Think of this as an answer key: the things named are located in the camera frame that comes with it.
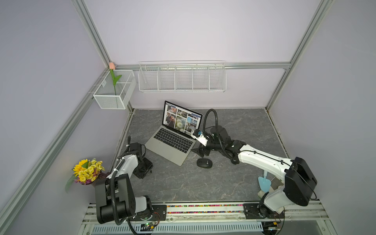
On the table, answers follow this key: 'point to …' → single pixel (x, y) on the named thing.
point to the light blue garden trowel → (265, 183)
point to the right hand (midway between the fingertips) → (195, 141)
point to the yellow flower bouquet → (86, 172)
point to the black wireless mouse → (204, 163)
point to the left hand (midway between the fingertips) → (150, 171)
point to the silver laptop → (173, 140)
